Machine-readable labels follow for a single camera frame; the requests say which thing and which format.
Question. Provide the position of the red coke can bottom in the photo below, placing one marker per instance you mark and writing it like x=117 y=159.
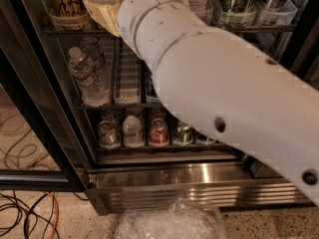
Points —
x=158 y=131

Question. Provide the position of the front clear water bottle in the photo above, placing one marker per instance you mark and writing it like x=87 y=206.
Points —
x=83 y=69

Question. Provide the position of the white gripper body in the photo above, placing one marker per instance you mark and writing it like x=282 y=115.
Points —
x=128 y=19

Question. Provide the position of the rear clear water bottle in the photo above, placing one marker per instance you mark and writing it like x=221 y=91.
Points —
x=92 y=47

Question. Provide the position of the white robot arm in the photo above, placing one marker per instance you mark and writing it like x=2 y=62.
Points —
x=226 y=88

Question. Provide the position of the empty white shelf tray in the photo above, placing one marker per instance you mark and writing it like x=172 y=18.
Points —
x=127 y=82

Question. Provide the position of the left glass fridge door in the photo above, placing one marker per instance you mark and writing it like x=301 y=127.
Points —
x=39 y=150

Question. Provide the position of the clear plastic bag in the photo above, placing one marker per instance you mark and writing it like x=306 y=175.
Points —
x=181 y=220

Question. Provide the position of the clear water bottle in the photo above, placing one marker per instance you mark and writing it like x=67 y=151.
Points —
x=83 y=69
x=92 y=47

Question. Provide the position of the blue can bottom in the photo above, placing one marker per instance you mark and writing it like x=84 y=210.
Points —
x=204 y=140

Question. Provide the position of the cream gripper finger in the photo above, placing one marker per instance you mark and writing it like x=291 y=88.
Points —
x=105 y=13

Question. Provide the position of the blue pepsi can front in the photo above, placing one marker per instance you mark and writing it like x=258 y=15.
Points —
x=150 y=86

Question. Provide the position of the stainless steel fridge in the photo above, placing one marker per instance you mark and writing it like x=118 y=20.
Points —
x=151 y=177

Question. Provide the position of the silver green can bottom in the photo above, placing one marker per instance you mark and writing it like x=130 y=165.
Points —
x=108 y=137

